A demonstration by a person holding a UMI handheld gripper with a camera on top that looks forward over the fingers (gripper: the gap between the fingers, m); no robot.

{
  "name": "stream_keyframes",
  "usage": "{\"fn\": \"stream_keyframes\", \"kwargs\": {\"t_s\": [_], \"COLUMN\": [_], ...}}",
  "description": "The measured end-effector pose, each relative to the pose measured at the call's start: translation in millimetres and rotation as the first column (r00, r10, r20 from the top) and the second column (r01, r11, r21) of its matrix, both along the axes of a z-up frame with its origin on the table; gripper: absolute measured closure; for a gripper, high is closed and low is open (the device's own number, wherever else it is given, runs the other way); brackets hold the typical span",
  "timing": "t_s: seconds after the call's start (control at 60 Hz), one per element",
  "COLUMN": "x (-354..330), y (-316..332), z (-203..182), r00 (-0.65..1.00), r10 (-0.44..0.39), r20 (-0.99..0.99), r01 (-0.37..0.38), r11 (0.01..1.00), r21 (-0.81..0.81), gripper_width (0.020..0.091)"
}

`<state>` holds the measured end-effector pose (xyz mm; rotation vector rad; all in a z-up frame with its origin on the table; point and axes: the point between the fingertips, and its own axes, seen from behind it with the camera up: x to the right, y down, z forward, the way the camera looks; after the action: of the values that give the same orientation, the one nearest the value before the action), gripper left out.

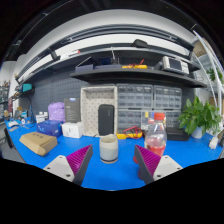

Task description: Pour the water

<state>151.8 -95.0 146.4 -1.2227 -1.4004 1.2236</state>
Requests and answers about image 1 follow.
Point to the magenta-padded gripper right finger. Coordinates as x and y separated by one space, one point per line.
163 166

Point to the dark grey flat box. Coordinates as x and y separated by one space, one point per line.
72 110

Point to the green potted plant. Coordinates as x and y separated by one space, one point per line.
196 115

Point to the drawer cabinet with coloured parts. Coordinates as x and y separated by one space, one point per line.
173 118

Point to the brown cardboard box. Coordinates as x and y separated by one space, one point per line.
38 143

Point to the teal box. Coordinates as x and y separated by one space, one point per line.
27 87

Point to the white metal rack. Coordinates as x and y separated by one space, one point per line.
213 71

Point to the black rectangular speaker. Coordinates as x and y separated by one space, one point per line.
106 120

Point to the purple plastic bag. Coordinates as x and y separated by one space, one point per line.
56 111

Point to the yellow multimeter with red leads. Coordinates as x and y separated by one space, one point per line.
131 134

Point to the grey parts drawer cabinet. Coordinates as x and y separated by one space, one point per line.
128 118
167 98
134 96

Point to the white power adapter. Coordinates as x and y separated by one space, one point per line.
213 142

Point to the flat black case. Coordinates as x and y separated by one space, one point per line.
176 135

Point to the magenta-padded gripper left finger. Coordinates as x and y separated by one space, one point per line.
60 166

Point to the clear red-capped drink bottle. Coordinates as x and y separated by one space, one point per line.
155 135

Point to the blue box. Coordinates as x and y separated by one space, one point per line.
48 128

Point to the grey and white ceramic mug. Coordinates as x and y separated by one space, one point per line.
109 148

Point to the beige dotted tray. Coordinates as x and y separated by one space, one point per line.
90 110

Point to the white box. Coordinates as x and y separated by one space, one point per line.
71 130

